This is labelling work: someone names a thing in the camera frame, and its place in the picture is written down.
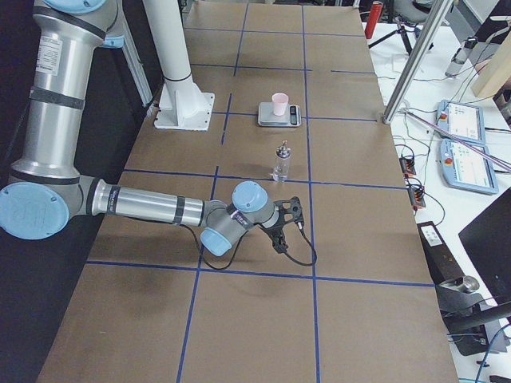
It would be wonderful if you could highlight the red cylinder tube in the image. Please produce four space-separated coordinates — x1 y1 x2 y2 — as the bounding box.
364 1 383 40

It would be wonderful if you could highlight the glass sauce dispenser bottle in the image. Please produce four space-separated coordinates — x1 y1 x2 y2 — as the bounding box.
272 140 291 182

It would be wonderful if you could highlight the black monitor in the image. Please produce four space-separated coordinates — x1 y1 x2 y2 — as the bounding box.
458 190 511 302

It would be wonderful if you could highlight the lower blue teach pendant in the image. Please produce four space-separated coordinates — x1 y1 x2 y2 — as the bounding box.
439 139 499 195

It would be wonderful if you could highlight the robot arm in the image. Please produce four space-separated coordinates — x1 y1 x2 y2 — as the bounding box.
1 1 213 265

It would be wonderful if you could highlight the wooden plank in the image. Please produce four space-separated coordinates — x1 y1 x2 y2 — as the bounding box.
471 34 510 98

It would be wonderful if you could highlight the pink cup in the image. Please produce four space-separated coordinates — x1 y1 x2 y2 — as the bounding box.
271 93 289 116

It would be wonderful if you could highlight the aluminium frame post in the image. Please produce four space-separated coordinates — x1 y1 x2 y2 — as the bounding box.
382 0 454 124

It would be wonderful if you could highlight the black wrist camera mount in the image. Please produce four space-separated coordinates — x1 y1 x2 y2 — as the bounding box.
274 196 305 231

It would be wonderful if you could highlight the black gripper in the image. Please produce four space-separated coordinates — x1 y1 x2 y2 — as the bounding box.
261 219 288 253

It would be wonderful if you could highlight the black electronics box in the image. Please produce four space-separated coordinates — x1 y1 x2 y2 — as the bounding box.
417 221 465 285

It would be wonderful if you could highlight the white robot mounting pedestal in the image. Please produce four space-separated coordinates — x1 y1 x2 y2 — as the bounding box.
143 0 215 131

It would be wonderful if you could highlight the upper blue teach pendant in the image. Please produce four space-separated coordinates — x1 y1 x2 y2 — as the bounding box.
436 100 485 144

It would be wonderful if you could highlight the blue teach pendant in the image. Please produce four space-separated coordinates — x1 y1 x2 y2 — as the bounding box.
439 139 499 195
436 100 485 144

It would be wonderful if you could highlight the digital kitchen scale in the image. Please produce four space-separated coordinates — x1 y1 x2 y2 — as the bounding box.
258 102 302 128

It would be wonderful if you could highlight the black tripod rod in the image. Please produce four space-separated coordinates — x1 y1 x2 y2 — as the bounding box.
368 18 418 55

